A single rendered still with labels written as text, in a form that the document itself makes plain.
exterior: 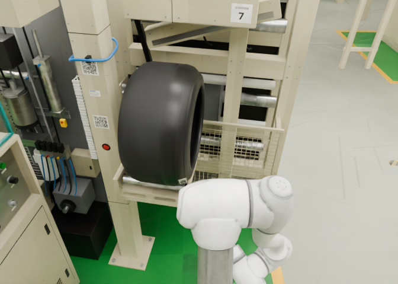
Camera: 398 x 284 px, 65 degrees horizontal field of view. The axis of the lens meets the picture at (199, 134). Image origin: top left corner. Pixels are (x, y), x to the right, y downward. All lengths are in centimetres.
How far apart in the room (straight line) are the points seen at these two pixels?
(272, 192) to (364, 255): 200
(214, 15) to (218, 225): 95
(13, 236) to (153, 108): 86
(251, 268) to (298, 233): 137
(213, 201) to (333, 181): 246
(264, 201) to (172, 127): 57
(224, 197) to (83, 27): 89
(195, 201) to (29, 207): 108
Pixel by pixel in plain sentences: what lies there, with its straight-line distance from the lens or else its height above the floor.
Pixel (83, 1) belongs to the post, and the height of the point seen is 178.
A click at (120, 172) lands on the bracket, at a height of 95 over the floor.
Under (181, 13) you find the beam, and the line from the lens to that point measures 151.
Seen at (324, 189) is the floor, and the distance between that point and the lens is 311.
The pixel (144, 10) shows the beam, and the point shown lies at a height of 168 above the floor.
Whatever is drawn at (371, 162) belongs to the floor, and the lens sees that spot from 361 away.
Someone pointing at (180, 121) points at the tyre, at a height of 137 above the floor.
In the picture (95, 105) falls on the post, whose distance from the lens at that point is 156.
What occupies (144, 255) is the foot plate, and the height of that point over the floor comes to 1.
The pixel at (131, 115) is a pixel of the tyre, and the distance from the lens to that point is 132.
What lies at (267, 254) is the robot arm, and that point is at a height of 96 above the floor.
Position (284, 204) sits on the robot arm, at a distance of 86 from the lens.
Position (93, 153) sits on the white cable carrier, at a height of 99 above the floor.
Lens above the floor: 213
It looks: 38 degrees down
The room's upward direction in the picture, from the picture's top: 2 degrees clockwise
